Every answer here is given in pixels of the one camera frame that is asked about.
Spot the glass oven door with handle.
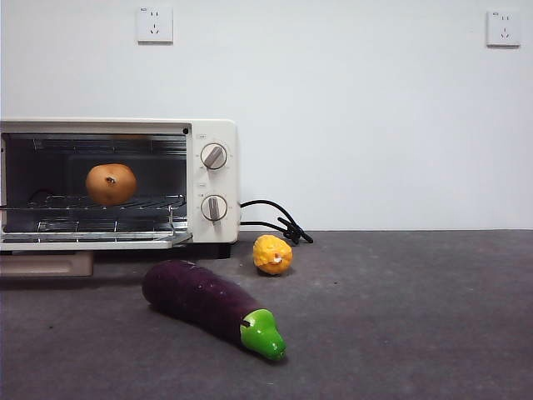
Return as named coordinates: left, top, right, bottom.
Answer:
left=0, top=231, right=193, bottom=278

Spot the cream Toshiba toaster oven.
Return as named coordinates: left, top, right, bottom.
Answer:
left=0, top=118, right=241, bottom=260

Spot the oven knob upright pointer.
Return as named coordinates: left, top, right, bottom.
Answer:
left=201, top=194, right=228, bottom=225

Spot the oven knob slanted pointer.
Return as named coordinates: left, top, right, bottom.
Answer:
left=200, top=143, right=228, bottom=171

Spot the yellow bumpy toy fruit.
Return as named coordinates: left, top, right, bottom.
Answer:
left=252, top=233, right=294, bottom=276

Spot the purple toy eggplant green stem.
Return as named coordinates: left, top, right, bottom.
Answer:
left=141, top=259, right=287, bottom=362

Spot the black oven power cable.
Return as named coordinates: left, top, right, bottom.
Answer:
left=239, top=199, right=314, bottom=246

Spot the oven wire rack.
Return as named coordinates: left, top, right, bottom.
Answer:
left=0, top=192, right=187, bottom=213

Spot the white wall socket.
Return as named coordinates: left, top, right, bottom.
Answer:
left=137, top=6, right=174, bottom=46
left=486, top=10, right=521, bottom=49

